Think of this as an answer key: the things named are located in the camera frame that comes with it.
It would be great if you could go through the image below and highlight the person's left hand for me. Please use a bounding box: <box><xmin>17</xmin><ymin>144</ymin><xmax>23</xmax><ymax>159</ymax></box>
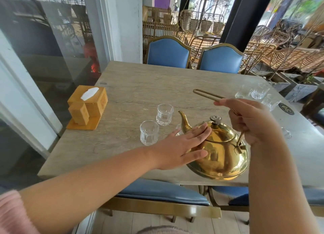
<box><xmin>151</xmin><ymin>123</ymin><xmax>212</xmax><ymax>171</ymax></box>

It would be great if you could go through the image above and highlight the person's right hand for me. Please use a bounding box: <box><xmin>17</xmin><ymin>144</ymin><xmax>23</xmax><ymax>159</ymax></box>
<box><xmin>214</xmin><ymin>98</ymin><xmax>282</xmax><ymax>146</ymax></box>

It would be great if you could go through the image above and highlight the gold metal teapot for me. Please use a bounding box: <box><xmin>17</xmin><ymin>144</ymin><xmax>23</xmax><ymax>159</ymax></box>
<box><xmin>178</xmin><ymin>89</ymin><xmax>250</xmax><ymax>181</ymax></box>

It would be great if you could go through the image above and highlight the person's left forearm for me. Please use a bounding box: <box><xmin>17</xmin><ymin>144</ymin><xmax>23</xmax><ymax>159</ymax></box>
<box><xmin>19</xmin><ymin>145</ymin><xmax>162</xmax><ymax>234</ymax></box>

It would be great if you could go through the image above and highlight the person's right forearm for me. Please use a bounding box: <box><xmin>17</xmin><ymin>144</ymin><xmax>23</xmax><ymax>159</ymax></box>
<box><xmin>248</xmin><ymin>129</ymin><xmax>323</xmax><ymax>234</ymax></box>

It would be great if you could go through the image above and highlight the gold teapot lid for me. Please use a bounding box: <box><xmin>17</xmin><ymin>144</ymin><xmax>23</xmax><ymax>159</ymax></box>
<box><xmin>194</xmin><ymin>115</ymin><xmax>237</xmax><ymax>143</ymax></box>

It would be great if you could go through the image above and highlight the black oval table sticker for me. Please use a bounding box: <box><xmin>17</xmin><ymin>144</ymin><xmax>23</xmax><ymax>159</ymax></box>
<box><xmin>278</xmin><ymin>103</ymin><xmax>295</xmax><ymax>115</ymax></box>

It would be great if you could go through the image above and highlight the blue upholstered gold-framed chair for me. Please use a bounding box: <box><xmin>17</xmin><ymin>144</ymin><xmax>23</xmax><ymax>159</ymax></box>
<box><xmin>146</xmin><ymin>36</ymin><xmax>192</xmax><ymax>69</ymax></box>
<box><xmin>207</xmin><ymin>186</ymin><xmax>324</xmax><ymax>218</ymax></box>
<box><xmin>197</xmin><ymin>43</ymin><xmax>244</xmax><ymax>74</ymax></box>
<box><xmin>101</xmin><ymin>178</ymin><xmax>222</xmax><ymax>223</ymax></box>

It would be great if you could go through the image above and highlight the grey stone planter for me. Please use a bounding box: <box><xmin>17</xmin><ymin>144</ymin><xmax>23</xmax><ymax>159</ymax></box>
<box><xmin>281</xmin><ymin>73</ymin><xmax>320</xmax><ymax>103</ymax></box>
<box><xmin>263</xmin><ymin>71</ymin><xmax>291</xmax><ymax>93</ymax></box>

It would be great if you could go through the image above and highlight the dark wooden chair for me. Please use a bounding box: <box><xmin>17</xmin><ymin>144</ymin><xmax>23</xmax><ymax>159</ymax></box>
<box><xmin>301</xmin><ymin>83</ymin><xmax>324</xmax><ymax>127</ymax></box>

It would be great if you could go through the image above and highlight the group of rattan chairs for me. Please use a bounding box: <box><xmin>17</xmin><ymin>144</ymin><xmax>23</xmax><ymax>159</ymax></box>
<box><xmin>142</xmin><ymin>6</ymin><xmax>324</xmax><ymax>74</ymax></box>

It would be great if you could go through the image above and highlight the black pillar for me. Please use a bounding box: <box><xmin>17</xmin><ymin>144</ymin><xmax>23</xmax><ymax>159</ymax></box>
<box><xmin>219</xmin><ymin>0</ymin><xmax>277</xmax><ymax>53</ymax></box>

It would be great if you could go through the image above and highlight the wooden tissue box holder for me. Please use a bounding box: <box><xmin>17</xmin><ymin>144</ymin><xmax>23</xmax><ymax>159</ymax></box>
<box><xmin>66</xmin><ymin>85</ymin><xmax>109</xmax><ymax>131</ymax></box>

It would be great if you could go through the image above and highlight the white paper tissue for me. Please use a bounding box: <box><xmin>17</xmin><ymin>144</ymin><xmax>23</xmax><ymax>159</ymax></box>
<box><xmin>80</xmin><ymin>87</ymin><xmax>100</xmax><ymax>101</ymax></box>

